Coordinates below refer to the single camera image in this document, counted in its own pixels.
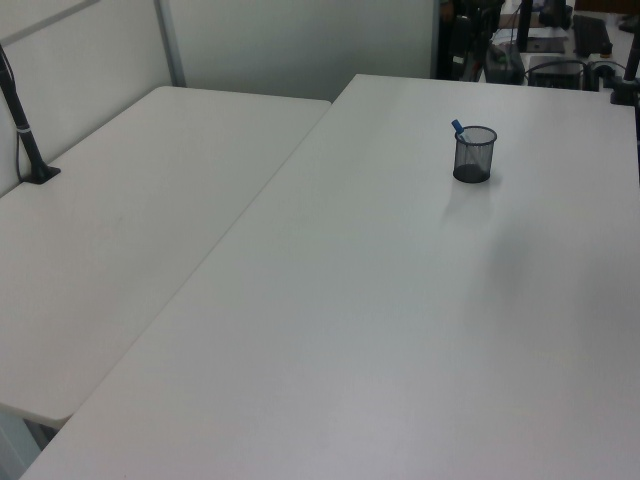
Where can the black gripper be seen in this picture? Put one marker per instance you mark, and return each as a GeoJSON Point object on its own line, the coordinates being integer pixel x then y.
{"type": "Point", "coordinates": [477, 10]}

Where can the blue capped white marker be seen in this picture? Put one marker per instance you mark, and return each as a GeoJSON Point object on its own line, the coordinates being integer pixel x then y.
{"type": "Point", "coordinates": [460, 130]}

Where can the dark case with green trim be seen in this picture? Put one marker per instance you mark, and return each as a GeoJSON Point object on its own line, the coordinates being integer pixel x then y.
{"type": "Point", "coordinates": [505, 62]}

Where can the black monitor stand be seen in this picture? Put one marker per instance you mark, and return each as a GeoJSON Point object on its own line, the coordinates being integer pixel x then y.
{"type": "Point", "coordinates": [524, 25]}

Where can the white paper sheets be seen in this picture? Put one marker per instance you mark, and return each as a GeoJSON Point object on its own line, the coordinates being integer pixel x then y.
{"type": "Point", "coordinates": [547, 33]}

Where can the black electronics box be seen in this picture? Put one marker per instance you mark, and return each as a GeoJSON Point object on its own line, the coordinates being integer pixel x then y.
{"type": "Point", "coordinates": [555, 72]}

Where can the black mesh pen cup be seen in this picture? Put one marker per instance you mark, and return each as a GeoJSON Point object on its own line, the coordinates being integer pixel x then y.
{"type": "Point", "coordinates": [475, 155]}

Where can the black keyboard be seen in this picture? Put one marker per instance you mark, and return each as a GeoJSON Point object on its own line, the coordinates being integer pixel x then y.
{"type": "Point", "coordinates": [591, 35]}

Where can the black clamp pole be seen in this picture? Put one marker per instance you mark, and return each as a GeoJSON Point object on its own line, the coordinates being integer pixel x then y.
{"type": "Point", "coordinates": [627, 80]}

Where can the grey table leg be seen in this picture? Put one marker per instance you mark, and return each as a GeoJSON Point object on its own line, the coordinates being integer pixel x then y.
{"type": "Point", "coordinates": [17, 450]}

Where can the grey metal partition post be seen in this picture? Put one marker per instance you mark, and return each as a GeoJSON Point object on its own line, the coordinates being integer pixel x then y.
{"type": "Point", "coordinates": [171, 42]}

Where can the black camera pole with base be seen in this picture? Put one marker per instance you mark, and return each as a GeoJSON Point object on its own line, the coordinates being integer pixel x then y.
{"type": "Point", "coordinates": [25, 135]}

